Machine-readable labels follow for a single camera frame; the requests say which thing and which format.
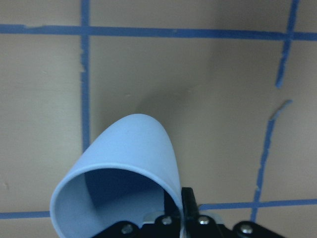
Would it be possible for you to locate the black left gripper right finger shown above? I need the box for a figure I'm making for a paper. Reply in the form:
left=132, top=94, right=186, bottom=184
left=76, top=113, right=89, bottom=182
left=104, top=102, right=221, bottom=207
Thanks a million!
left=181, top=187, right=199, bottom=221

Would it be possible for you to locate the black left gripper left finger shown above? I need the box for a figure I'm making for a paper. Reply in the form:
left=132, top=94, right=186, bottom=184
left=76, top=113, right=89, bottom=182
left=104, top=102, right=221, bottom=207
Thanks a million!
left=164, top=192, right=180, bottom=218

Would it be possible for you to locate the light blue plastic cup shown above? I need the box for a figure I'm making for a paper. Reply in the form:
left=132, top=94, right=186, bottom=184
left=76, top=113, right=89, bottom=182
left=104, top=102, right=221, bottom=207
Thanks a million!
left=50, top=114, right=183, bottom=238

